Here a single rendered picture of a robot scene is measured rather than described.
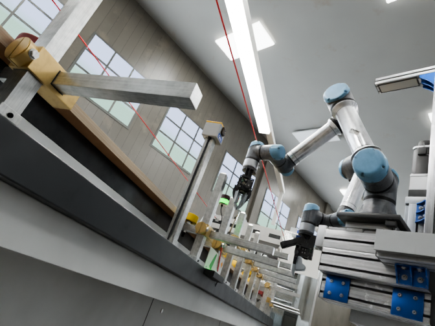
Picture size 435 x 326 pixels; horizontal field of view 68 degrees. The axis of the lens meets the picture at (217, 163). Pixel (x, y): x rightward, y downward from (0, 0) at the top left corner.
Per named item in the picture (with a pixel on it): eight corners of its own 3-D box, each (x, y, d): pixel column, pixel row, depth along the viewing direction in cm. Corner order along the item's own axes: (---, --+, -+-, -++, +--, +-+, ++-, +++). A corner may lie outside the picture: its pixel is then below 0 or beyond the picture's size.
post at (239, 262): (232, 299, 198) (254, 226, 217) (231, 298, 195) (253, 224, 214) (226, 297, 199) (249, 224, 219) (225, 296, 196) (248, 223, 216)
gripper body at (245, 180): (235, 185, 151) (243, 163, 156) (234, 191, 159) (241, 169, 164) (251, 190, 150) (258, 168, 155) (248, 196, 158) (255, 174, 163)
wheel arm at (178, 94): (194, 116, 50) (204, 94, 52) (187, 101, 47) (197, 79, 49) (7, 92, 66) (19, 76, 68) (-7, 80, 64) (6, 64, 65)
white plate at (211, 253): (219, 279, 165) (225, 260, 169) (204, 268, 143) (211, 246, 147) (217, 279, 165) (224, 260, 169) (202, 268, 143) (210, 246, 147)
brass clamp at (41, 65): (73, 110, 63) (85, 90, 65) (20, 58, 52) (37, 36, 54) (50, 107, 66) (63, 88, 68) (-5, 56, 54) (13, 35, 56)
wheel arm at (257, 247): (272, 258, 134) (275, 248, 136) (271, 256, 131) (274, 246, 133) (181, 232, 151) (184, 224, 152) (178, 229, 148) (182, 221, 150)
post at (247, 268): (241, 299, 220) (260, 233, 239) (240, 299, 217) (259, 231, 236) (237, 298, 221) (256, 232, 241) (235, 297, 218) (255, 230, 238)
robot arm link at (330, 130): (354, 110, 165) (277, 169, 174) (347, 96, 158) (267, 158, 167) (368, 121, 157) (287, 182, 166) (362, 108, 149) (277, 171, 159)
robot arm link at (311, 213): (324, 207, 162) (309, 200, 161) (320, 228, 158) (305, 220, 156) (315, 209, 169) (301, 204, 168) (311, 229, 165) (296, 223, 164)
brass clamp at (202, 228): (213, 243, 147) (217, 233, 150) (204, 234, 136) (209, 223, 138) (201, 239, 150) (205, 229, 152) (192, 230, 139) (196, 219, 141)
